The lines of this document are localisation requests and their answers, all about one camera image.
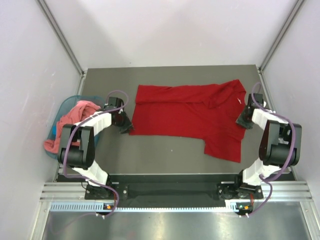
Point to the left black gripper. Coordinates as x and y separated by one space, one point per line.
127 124

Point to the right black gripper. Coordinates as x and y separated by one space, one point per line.
240 121

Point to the red t shirt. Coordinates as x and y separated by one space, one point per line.
205 112

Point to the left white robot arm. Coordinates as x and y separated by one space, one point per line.
77 146

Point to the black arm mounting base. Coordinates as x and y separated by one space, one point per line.
178 190

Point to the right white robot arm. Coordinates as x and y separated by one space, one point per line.
280 146

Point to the pink t shirt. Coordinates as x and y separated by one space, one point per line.
78 113

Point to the teal mesh laundry basket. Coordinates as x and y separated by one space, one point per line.
67 105

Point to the slotted cable duct rail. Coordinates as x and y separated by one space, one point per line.
101 207

